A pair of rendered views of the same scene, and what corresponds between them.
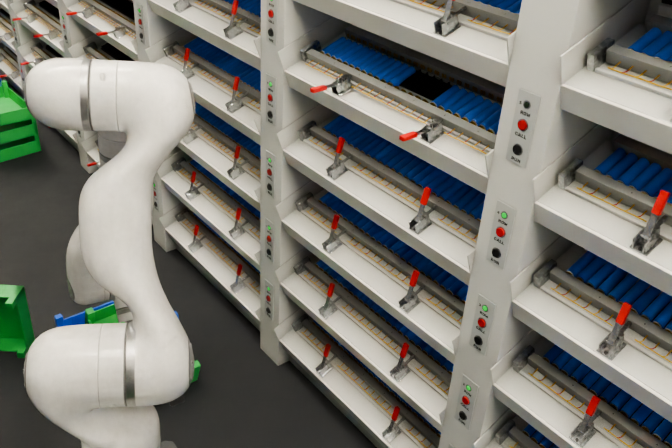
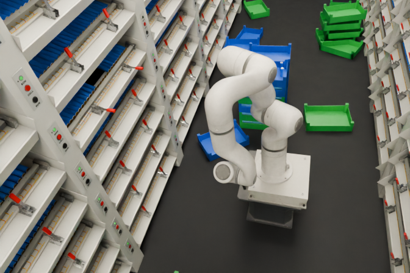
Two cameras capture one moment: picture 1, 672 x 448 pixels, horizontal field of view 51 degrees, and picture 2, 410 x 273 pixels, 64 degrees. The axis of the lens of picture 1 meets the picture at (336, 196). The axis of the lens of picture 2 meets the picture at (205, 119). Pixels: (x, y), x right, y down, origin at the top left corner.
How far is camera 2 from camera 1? 1.84 m
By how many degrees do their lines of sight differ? 86
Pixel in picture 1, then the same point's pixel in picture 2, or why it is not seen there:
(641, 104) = not seen: outside the picture
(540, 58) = (138, 0)
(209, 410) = (188, 259)
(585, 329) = (165, 57)
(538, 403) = (170, 89)
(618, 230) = (158, 25)
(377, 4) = (89, 55)
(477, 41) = (120, 20)
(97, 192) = not seen: hidden behind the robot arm
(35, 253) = not seen: outside the picture
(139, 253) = not seen: hidden behind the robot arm
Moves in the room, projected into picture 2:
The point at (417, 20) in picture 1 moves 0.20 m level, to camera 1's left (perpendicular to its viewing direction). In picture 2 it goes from (105, 39) to (125, 61)
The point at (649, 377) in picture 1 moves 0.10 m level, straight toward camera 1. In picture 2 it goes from (174, 46) to (191, 44)
